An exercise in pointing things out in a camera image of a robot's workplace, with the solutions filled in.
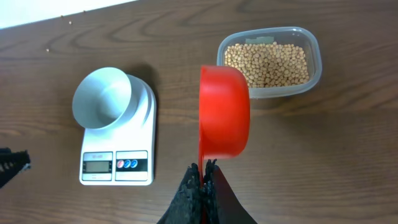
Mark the red plastic measuring scoop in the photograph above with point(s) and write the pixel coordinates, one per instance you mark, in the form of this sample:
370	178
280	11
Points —
223	116

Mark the white digital kitchen scale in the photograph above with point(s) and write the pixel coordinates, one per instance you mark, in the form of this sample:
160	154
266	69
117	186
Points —
124	155

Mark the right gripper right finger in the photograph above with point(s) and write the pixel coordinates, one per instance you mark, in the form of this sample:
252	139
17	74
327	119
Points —
220	203

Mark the light grey round bowl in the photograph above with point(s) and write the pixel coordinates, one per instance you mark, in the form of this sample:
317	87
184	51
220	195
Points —
104	99

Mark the clear plastic soybean container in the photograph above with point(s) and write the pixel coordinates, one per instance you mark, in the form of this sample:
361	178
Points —
276	62

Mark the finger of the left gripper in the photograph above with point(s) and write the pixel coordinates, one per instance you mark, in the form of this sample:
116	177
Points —
13	163

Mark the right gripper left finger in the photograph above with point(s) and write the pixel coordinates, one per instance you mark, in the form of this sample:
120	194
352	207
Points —
186	206

